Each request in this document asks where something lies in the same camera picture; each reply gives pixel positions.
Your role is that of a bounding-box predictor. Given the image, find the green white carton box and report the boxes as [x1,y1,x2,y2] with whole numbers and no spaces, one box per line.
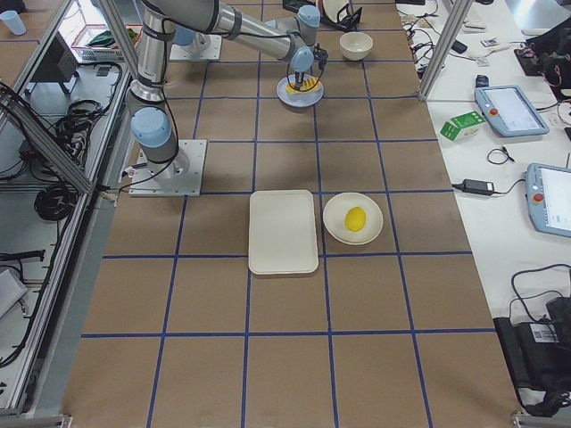
[440,111,485,142]

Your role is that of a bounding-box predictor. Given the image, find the teach pendant far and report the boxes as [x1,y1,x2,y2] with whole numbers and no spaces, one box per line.
[474,86,550,137]

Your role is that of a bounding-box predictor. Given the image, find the black power adapter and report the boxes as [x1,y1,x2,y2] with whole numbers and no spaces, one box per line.
[462,178,495,196]

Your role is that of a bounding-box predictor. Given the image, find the black dish rack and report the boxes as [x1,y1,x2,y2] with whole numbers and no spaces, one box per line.
[282,0,362,32]

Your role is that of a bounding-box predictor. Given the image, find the cream plate with lemon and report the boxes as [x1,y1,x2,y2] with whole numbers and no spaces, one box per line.
[323,193,384,245]

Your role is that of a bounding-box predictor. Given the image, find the cream plate in rack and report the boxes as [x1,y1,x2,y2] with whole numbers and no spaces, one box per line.
[322,0,350,22]

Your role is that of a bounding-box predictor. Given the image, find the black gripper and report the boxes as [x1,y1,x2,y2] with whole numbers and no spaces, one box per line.
[292,44,328,89]

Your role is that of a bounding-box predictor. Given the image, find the white bowl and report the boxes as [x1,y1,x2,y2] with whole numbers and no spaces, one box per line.
[339,32,374,62]

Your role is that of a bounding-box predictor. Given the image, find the blue plate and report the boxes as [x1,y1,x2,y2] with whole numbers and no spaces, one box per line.
[277,75,324,108]

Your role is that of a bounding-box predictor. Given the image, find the teach pendant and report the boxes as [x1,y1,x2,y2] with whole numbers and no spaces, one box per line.
[525,163,570,237]
[474,86,550,137]

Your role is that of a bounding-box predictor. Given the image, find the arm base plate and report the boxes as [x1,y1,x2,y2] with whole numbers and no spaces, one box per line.
[170,33,222,62]
[128,139,207,197]

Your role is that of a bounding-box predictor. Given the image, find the white rectangular tray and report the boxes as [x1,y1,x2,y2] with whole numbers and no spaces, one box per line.
[248,190,319,276]

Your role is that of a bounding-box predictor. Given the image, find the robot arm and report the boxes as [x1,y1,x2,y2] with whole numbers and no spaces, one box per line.
[127,1,327,184]

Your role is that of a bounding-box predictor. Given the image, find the aluminium frame post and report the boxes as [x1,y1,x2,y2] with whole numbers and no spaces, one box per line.
[418,0,473,101]

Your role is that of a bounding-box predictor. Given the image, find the teach pendant near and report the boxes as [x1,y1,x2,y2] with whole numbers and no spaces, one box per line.
[525,163,570,237]

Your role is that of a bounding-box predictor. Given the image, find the yellow lemon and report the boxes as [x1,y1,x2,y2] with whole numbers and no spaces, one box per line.
[344,206,367,232]

